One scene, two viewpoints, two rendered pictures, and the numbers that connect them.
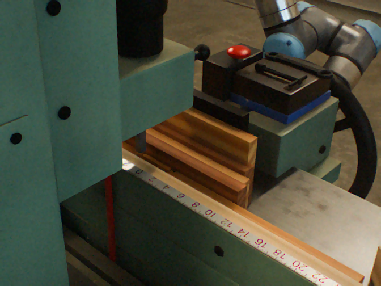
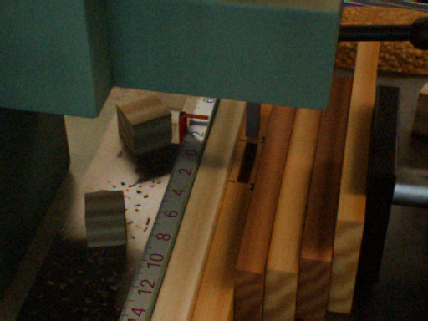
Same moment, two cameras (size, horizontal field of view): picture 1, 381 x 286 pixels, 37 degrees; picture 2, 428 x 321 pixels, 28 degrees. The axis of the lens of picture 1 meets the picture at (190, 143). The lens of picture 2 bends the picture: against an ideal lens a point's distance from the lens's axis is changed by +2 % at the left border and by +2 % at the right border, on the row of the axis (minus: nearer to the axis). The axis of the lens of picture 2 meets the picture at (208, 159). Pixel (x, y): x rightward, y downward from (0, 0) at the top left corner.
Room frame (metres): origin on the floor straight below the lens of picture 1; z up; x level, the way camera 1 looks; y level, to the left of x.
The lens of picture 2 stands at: (0.28, -0.32, 1.31)
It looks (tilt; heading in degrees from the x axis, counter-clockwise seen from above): 40 degrees down; 60
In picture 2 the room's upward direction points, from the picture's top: straight up
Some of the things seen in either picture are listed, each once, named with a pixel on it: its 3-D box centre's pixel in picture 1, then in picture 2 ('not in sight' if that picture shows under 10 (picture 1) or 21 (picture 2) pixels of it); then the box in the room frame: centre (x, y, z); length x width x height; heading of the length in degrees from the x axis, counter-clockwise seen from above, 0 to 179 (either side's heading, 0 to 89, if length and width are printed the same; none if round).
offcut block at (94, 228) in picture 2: not in sight; (105, 218); (0.47, 0.16, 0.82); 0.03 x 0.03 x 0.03; 66
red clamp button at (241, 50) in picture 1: (238, 51); not in sight; (0.67, -0.06, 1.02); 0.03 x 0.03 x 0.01
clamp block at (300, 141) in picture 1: (263, 127); not in sight; (0.66, -0.10, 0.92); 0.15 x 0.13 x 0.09; 49
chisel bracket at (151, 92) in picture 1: (124, 94); (226, 32); (0.53, 0.07, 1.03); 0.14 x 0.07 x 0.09; 139
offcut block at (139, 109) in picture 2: not in sight; (145, 124); (0.55, 0.26, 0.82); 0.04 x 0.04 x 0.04; 88
